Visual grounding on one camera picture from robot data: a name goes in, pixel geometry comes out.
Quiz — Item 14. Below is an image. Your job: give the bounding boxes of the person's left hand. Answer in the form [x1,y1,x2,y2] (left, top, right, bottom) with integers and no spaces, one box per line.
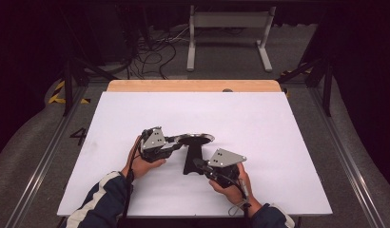
[121,135,167,181]

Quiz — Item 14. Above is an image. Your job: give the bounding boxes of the person's right hand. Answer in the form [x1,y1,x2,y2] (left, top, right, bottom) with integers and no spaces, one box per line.
[208,161,263,219]

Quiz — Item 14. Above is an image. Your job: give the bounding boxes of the black metal stand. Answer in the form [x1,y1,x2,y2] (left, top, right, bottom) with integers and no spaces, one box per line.
[58,6,119,118]
[276,12,336,118]

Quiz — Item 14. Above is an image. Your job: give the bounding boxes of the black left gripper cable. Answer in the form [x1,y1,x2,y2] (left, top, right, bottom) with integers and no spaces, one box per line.
[117,136,144,228]

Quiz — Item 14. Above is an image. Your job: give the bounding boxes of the oval silver photo frame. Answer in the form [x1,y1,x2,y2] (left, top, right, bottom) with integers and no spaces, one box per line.
[175,132,216,176]

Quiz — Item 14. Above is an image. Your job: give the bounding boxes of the black floor cables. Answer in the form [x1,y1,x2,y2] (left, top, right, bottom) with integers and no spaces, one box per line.
[126,27,191,80]

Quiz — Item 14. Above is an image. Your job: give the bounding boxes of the wooden table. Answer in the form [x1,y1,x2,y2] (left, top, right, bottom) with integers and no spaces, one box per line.
[107,79,283,93]

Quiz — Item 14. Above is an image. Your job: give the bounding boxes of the white board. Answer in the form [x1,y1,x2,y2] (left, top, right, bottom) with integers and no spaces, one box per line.
[56,91,334,219]

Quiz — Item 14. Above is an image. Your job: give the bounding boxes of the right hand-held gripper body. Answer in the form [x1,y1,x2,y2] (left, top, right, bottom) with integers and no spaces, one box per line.
[202,147,248,190]

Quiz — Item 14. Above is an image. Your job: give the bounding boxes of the aluminium rail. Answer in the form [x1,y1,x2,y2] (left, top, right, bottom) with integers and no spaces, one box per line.
[4,85,89,228]
[306,85,387,228]

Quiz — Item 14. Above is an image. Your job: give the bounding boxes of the grey right gripper cable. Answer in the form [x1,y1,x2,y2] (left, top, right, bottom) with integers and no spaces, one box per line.
[226,175,252,220]

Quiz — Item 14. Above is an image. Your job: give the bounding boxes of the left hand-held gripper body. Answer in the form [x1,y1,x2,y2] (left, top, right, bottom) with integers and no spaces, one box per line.
[139,126,177,164]

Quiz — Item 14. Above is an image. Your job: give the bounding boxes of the white metal stand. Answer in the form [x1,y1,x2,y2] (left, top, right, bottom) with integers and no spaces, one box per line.
[186,4,277,73]

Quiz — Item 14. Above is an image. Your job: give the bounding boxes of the yellow black floor tape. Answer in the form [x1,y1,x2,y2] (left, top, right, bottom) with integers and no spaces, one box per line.
[48,80,91,105]

